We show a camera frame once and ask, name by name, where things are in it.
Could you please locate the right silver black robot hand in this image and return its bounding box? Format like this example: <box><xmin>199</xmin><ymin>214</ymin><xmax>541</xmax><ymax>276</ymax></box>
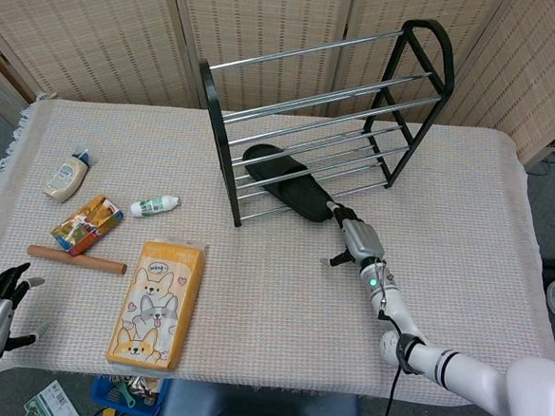
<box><xmin>319</xmin><ymin>199</ymin><xmax>389</xmax><ymax>272</ymax></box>

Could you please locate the black slipper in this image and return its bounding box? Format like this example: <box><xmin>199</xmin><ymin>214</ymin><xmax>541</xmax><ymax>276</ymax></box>
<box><xmin>237</xmin><ymin>142</ymin><xmax>339</xmax><ymax>224</ymax></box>

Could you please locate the black chrome shoe rack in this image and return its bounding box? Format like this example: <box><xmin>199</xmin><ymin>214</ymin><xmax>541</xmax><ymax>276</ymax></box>
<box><xmin>188</xmin><ymin>3</ymin><xmax>459</xmax><ymax>242</ymax></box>

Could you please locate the green white paper box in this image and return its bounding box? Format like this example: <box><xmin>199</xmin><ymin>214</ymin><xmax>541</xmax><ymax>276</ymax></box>
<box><xmin>23</xmin><ymin>378</ymin><xmax>86</xmax><ymax>416</ymax></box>

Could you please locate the pale woven tablecloth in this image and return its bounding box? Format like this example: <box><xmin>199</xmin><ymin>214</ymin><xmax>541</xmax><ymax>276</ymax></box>
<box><xmin>0</xmin><ymin>88</ymin><xmax>555</xmax><ymax>414</ymax></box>

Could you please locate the brown wooden stick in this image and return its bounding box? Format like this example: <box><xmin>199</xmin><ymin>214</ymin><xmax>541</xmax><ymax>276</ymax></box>
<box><xmin>25</xmin><ymin>244</ymin><xmax>129</xmax><ymax>277</ymax></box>

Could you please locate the blue plastic basket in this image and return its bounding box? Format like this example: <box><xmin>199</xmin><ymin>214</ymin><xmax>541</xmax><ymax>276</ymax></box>
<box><xmin>88</xmin><ymin>373</ymin><xmax>171</xmax><ymax>416</ymax></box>

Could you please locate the colourful orange snack box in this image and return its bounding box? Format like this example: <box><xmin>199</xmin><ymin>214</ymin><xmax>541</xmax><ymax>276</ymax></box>
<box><xmin>48</xmin><ymin>191</ymin><xmax>127</xmax><ymax>260</ymax></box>

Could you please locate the silver foil snack bag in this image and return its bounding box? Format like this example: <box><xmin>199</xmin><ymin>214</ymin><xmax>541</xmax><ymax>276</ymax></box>
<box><xmin>124</xmin><ymin>373</ymin><xmax>163</xmax><ymax>397</ymax></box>

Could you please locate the cream squeeze bottle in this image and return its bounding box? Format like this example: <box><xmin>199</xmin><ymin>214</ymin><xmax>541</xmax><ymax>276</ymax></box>
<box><xmin>42</xmin><ymin>146</ymin><xmax>93</xmax><ymax>205</ymax></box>

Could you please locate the orange corgi tissue pack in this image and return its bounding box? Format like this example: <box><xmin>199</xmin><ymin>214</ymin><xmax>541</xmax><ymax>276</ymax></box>
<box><xmin>105</xmin><ymin>236</ymin><xmax>208</xmax><ymax>373</ymax></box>

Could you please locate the blue padded chair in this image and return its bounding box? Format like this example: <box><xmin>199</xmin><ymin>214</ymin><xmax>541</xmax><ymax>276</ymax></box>
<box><xmin>157</xmin><ymin>379</ymin><xmax>365</xmax><ymax>416</ymax></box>

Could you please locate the small white green bottle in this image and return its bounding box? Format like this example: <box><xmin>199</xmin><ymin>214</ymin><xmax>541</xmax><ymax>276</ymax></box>
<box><xmin>129</xmin><ymin>191</ymin><xmax>182</xmax><ymax>222</ymax></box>

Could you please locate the woven folding screen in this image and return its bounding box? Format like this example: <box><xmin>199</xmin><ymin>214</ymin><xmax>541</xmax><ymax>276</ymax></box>
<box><xmin>0</xmin><ymin>0</ymin><xmax>555</xmax><ymax>169</ymax></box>

